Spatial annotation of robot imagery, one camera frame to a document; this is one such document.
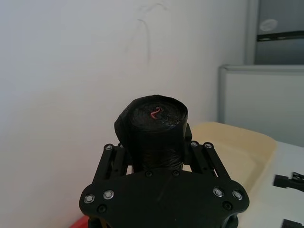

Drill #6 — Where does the white board with grey frame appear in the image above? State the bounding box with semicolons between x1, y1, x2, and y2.
217;64;304;148

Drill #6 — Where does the cream foam pad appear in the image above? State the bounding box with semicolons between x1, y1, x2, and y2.
182;121;278;190

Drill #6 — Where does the black plastic clip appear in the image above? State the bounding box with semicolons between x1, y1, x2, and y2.
273;171;304;191

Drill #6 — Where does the black plastic bag roll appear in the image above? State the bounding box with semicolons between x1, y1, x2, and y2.
114;94;189;175

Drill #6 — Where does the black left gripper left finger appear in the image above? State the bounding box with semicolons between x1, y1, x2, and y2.
92;142;133;184

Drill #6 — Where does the black flat piece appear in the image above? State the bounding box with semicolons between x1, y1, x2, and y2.
281;218;304;228

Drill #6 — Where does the grey metal cabinet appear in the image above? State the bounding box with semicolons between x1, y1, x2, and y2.
244;0;304;66

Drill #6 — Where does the red plastic box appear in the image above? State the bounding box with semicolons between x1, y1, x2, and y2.
68;214;90;228

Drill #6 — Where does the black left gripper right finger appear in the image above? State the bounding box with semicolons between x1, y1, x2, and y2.
182;123;235;182

